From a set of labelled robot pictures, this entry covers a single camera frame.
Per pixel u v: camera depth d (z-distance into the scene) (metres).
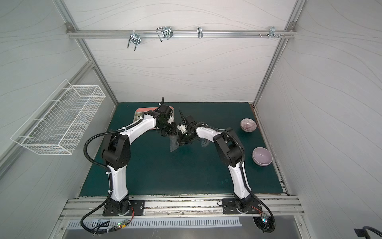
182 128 0.91
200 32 0.78
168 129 0.82
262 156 0.90
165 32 0.77
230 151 0.55
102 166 0.53
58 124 0.69
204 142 0.98
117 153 0.52
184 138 0.86
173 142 0.90
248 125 1.04
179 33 0.80
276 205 0.76
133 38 0.78
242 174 0.59
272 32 0.77
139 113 1.15
